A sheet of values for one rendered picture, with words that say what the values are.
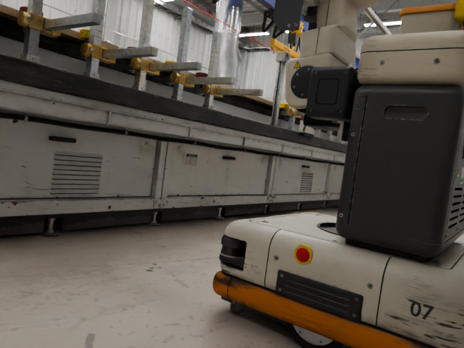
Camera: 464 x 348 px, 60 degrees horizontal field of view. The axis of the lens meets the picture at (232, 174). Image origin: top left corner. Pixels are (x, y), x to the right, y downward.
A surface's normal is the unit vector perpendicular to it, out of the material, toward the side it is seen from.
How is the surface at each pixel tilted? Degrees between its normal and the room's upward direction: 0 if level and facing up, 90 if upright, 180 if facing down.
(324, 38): 90
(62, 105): 90
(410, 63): 90
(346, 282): 90
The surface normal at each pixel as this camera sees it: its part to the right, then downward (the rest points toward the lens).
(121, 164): 0.80, 0.14
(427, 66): -0.58, -0.04
